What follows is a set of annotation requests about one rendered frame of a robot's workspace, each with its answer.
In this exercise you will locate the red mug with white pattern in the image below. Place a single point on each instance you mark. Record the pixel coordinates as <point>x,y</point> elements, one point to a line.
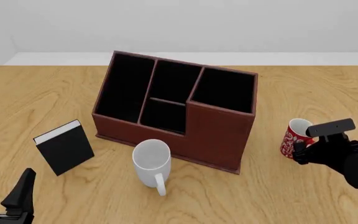
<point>289,142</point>

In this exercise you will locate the black book with white pages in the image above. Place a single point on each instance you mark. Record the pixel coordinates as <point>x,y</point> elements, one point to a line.
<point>64,151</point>

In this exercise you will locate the red-brown desk caddy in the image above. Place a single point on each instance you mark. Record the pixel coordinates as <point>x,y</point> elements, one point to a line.
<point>216,130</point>

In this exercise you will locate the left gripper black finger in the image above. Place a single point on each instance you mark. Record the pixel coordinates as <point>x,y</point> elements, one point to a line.
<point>20,193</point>

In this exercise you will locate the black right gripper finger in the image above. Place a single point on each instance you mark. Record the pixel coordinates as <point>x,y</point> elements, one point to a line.
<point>303,152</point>

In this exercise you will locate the flat plate on black stalk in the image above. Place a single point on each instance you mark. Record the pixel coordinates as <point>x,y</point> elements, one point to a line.
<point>331,127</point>

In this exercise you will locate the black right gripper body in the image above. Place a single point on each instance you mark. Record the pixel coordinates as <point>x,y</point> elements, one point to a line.
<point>334,151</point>

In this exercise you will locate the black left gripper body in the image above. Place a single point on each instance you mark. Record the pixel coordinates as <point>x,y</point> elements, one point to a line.
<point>5,219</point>

